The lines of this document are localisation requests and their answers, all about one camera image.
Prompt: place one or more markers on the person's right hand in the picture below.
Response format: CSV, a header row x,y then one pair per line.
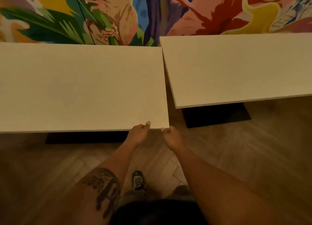
x,y
173,138

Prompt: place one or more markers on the person's left forearm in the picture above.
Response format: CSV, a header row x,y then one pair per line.
x,y
107,181

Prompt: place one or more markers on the person's left hand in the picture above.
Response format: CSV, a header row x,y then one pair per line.
x,y
137,134

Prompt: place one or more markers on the person's right forearm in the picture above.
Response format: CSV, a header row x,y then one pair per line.
x,y
214,190

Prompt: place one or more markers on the black desk base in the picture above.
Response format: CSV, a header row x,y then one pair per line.
x,y
217,115
85,137

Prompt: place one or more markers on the dark patterned left shoe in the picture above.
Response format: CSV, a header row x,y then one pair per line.
x,y
138,181

